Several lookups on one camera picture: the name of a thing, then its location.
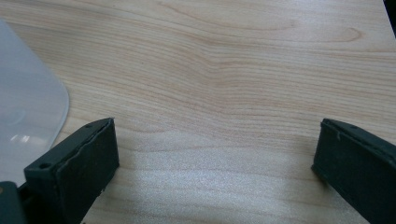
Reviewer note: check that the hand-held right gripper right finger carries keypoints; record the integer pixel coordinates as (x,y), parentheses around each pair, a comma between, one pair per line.
(358,168)

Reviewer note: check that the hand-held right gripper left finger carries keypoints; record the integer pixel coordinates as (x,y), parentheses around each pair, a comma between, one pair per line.
(74,174)

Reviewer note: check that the translucent white plastic container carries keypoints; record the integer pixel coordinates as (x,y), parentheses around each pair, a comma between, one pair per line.
(25,102)

